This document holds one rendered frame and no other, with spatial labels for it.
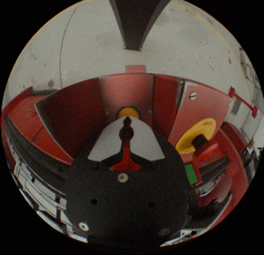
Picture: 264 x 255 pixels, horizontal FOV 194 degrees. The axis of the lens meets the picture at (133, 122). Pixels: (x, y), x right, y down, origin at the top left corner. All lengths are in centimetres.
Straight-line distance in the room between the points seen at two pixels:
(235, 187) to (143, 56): 168
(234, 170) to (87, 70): 190
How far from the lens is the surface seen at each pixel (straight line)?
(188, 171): 19
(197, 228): 30
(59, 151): 36
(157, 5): 31
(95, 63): 92
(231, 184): 123
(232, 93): 206
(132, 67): 82
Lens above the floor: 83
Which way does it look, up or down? 53 degrees down
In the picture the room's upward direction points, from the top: 178 degrees clockwise
